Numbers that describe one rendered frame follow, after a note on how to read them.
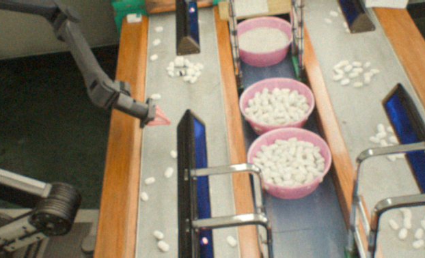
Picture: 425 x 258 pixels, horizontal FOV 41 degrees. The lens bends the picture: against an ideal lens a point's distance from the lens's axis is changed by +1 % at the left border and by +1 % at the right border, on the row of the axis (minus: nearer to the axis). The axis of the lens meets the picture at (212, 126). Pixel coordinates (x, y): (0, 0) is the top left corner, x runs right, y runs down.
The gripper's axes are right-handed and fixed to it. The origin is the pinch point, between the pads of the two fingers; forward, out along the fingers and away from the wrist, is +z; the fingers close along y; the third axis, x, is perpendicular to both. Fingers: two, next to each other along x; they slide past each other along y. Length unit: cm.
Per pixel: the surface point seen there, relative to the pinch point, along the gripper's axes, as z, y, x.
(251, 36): 32, 59, -15
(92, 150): 7, 78, 99
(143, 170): -2.2, -13.8, 12.2
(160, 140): 2.0, 0.2, 8.8
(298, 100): 41.4, 13.3, -22.7
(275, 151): 32.0, -11.8, -15.8
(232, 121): 20.5, 2.7, -9.4
